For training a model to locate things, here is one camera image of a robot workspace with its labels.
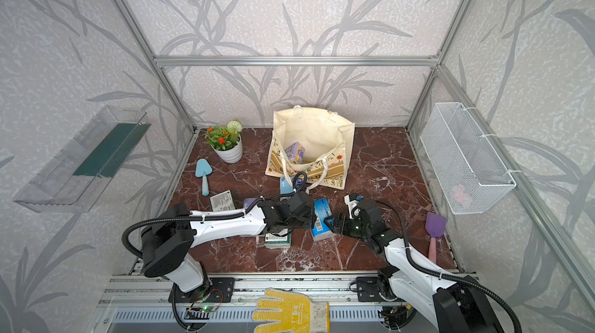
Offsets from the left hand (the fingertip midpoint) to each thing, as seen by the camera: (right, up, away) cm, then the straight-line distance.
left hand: (315, 221), depth 83 cm
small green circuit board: (-33, -24, -12) cm, 43 cm away
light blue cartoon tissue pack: (-12, +10, +10) cm, 19 cm away
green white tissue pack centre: (-13, -5, -4) cm, 14 cm away
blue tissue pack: (+2, -2, -2) cm, 4 cm away
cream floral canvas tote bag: (0, +28, +17) cm, 32 cm away
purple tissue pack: (-26, +6, +6) cm, 27 cm away
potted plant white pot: (-37, +29, +14) cm, 49 cm away
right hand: (+5, -1, +1) cm, 5 cm away
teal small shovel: (-52, +17, +23) cm, 59 cm away
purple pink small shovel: (+47, -4, +6) cm, 47 cm away
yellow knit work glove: (-5, -24, -13) cm, 28 cm away
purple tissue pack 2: (-8, +25, +13) cm, 29 cm away
